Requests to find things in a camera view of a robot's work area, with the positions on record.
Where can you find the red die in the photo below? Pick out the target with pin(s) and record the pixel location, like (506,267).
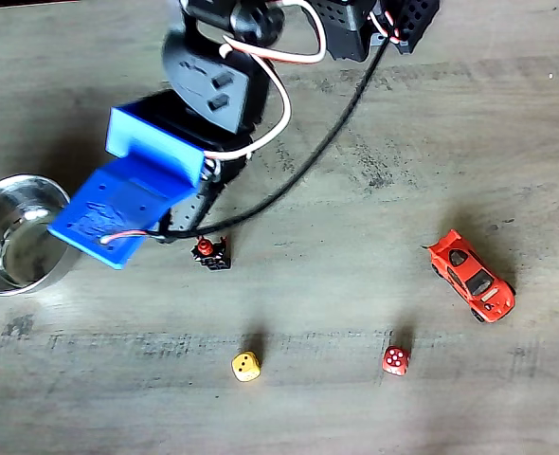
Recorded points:
(395,360)

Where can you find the red black lego figure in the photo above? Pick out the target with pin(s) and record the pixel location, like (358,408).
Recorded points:
(208,253)

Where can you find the steel bowl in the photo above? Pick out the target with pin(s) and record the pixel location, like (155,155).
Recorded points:
(5,246)

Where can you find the red toy car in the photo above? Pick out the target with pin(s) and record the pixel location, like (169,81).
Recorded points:
(469,279)

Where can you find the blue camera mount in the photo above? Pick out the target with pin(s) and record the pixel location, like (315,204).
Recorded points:
(132,189)

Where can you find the orange-yellow die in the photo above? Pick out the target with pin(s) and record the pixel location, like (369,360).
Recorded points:
(246,366)

